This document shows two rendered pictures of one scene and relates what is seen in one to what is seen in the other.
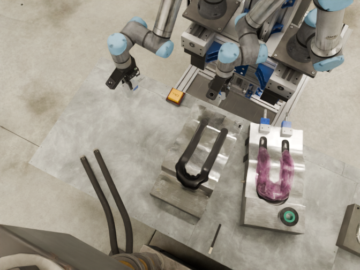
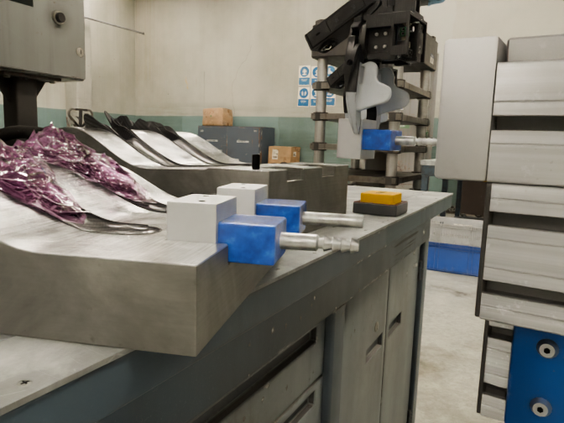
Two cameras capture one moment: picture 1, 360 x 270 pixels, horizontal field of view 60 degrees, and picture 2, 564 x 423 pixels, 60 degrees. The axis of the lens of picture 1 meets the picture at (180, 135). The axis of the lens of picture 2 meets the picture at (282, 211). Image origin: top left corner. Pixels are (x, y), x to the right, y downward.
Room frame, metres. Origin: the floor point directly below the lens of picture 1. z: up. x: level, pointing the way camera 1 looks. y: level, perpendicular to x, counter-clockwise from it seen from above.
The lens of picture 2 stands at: (0.60, -0.88, 0.93)
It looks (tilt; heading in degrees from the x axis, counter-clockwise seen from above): 8 degrees down; 91
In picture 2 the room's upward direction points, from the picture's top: 2 degrees clockwise
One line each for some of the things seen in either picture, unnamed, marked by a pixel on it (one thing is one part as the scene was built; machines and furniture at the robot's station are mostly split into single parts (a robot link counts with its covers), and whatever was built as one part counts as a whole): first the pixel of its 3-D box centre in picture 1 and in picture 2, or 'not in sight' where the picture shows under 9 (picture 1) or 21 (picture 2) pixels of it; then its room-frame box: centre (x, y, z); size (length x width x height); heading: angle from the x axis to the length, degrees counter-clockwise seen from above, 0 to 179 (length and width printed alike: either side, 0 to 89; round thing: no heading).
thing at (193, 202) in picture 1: (197, 157); (174, 172); (0.41, -0.08, 0.87); 0.50 x 0.26 x 0.14; 153
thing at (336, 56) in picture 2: not in sight; (377, 133); (1.51, 4.45, 1.03); 1.54 x 0.94 x 2.06; 62
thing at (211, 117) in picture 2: not in sight; (217, 117); (-0.62, 7.29, 1.26); 0.42 x 0.33 x 0.29; 152
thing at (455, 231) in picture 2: not in sight; (458, 231); (1.89, 2.82, 0.28); 0.61 x 0.41 x 0.15; 152
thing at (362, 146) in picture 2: (220, 91); (389, 140); (0.73, -0.20, 0.93); 0.13 x 0.05 x 0.05; 148
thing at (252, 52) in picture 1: (251, 51); not in sight; (0.74, -0.29, 1.25); 0.11 x 0.11 x 0.08; 7
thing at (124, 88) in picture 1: (134, 84); not in sight; (0.78, 0.23, 0.93); 0.13 x 0.05 x 0.05; 132
